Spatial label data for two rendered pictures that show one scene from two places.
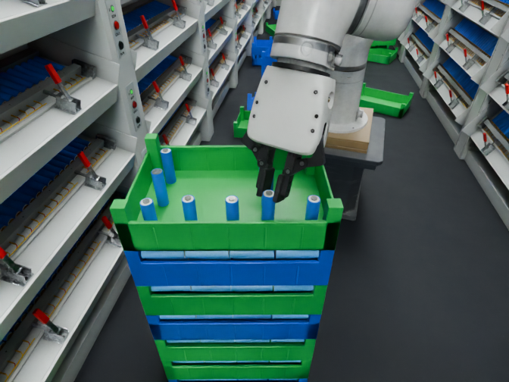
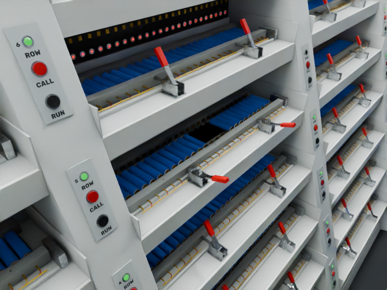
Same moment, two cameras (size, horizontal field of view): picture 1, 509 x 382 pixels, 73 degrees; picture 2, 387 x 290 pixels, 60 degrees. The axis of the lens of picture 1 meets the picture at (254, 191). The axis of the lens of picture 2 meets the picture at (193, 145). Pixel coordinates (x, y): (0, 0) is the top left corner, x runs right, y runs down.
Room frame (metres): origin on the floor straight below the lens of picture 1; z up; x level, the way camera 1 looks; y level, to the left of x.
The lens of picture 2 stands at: (0.61, -0.10, 1.25)
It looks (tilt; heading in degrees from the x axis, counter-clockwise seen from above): 21 degrees down; 40
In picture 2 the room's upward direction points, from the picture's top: 15 degrees counter-clockwise
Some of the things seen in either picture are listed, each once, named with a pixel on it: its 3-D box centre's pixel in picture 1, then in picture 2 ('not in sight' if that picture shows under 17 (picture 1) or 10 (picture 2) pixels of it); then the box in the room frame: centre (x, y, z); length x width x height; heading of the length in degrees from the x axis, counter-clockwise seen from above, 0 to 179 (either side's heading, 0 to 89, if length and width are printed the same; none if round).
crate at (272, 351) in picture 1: (237, 305); not in sight; (0.43, 0.04, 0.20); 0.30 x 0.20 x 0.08; 90
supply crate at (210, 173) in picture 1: (231, 186); not in sight; (0.43, 0.04, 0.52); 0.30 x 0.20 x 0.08; 90
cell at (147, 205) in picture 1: (150, 217); not in sight; (0.36, 0.15, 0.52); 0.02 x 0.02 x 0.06
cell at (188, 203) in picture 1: (190, 214); not in sight; (0.37, 0.09, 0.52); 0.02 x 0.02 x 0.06
